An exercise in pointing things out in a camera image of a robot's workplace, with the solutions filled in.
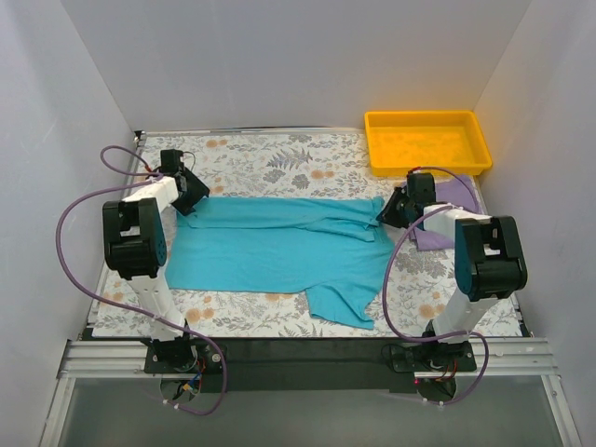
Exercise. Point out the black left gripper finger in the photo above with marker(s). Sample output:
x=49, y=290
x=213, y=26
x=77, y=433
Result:
x=184, y=205
x=195, y=190

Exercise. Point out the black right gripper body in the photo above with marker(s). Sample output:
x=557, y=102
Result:
x=394, y=210

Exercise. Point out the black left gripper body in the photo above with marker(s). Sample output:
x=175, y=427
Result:
x=194, y=195

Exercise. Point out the teal t shirt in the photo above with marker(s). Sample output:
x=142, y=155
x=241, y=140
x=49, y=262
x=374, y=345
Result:
x=334, y=251

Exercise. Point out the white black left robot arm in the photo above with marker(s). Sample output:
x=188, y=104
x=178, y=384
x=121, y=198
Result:
x=136, y=247

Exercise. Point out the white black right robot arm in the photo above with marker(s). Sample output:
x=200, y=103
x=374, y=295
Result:
x=489, y=265

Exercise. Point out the folded purple t shirt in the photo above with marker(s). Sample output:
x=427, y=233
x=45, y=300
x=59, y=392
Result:
x=438, y=232

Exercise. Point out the yellow plastic tray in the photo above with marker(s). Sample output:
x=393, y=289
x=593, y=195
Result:
x=398, y=141

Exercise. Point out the aluminium table frame rail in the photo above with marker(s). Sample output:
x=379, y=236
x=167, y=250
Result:
x=104, y=398

